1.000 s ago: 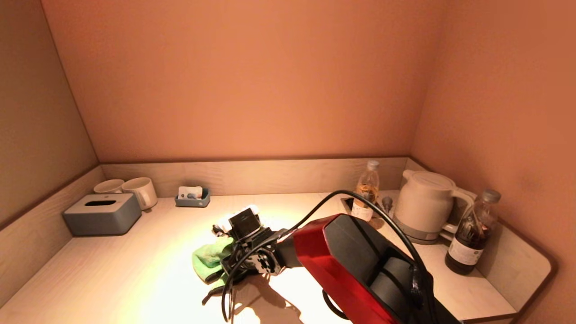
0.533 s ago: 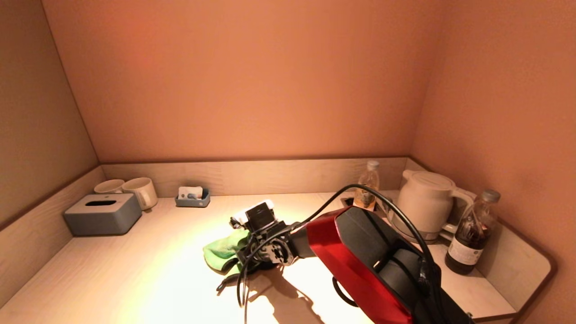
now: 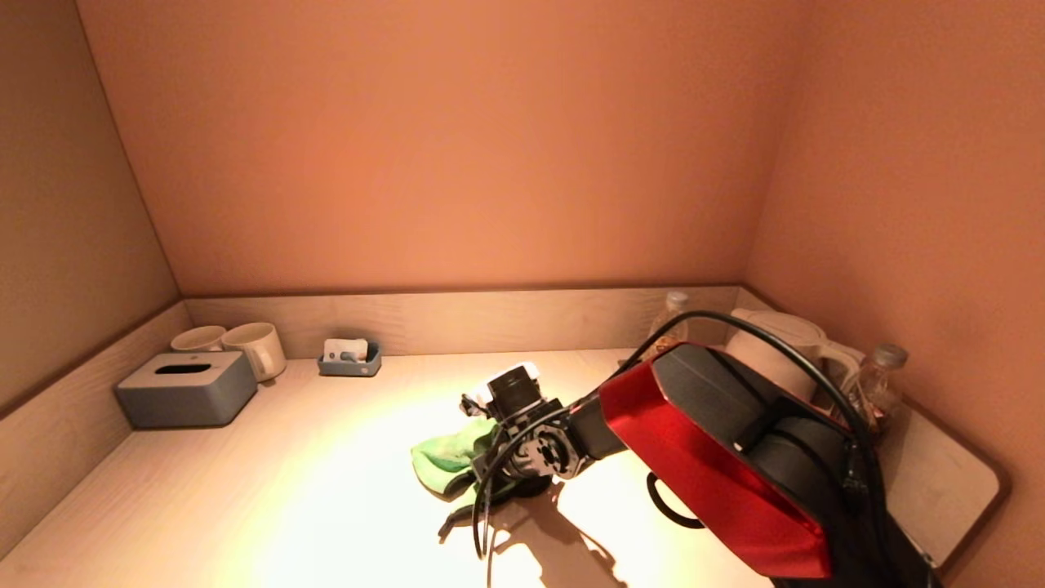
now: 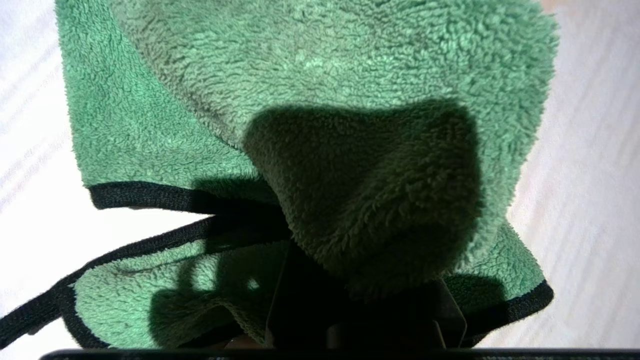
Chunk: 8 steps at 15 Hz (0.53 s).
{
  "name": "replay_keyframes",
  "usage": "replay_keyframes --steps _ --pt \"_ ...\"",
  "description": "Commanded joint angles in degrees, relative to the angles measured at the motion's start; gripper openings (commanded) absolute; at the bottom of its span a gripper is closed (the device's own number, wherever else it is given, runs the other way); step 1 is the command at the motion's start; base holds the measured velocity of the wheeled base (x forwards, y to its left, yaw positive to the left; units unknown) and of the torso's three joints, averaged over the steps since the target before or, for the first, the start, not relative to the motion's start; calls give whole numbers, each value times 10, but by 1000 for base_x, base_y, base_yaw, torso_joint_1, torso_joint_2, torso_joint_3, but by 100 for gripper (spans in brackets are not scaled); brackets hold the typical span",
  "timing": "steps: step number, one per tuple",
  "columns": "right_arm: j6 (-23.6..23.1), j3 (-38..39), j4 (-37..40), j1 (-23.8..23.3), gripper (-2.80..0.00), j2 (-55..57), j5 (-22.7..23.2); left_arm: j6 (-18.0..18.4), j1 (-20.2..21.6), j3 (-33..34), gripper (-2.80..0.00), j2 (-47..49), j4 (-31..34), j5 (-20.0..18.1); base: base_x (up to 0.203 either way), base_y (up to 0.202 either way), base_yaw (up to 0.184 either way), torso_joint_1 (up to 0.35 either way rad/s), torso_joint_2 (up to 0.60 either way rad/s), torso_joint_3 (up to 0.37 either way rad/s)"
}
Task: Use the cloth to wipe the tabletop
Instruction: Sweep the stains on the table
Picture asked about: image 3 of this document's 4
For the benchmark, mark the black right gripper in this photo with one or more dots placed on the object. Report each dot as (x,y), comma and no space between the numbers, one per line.
(518,400)

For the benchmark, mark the green microfibre cloth black hem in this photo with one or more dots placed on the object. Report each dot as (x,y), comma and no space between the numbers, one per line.
(445,457)

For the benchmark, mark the red and black right arm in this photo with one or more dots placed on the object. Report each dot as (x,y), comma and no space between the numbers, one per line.
(710,457)

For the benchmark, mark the long wood grain upstand panel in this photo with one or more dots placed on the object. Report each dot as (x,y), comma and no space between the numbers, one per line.
(490,318)

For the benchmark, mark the small blue-grey tray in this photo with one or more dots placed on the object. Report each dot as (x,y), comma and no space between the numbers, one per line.
(351,369)

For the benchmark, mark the white sachets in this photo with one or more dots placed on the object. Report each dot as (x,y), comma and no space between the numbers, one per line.
(338,350)

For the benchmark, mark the clear bottle of amber tea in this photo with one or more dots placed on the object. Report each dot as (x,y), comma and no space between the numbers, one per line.
(674,304)

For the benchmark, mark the grey tissue box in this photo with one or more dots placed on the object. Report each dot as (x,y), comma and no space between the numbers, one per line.
(188,400)

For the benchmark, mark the white electric kettle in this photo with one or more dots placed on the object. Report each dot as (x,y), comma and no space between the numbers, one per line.
(784,343)

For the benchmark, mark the clear bottle of dark tea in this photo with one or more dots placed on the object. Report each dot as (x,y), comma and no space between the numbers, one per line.
(886,384)

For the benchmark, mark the slanted wood grain upstand panel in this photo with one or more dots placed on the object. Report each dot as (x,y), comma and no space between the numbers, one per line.
(65,441)

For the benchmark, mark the rounded-corner wood upstand panel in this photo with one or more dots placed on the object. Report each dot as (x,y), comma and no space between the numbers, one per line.
(939,490)

